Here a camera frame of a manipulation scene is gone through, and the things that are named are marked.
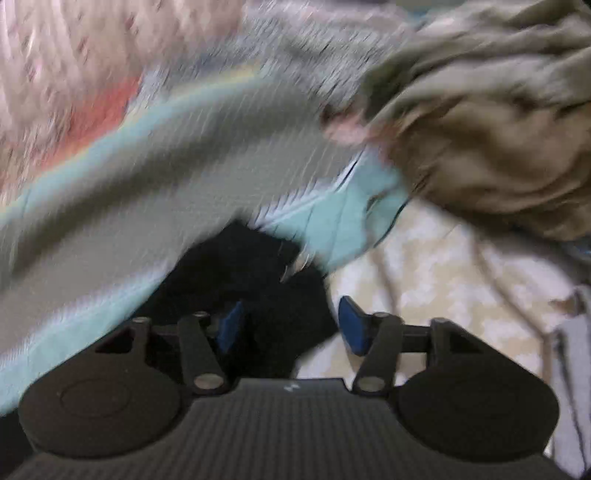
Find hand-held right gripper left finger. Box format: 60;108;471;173
95;301;245;396

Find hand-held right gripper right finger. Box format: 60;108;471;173
338;296;485;396

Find black pants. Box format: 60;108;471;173
134;222;340;381

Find patterned beige teal bedsheet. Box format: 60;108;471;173
0;9;591;457

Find grey garment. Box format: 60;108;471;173
540;286;591;478

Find olive brown garment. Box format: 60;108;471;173
360;0;591;243

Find leaf print pleated curtain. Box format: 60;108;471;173
0;0;245;185

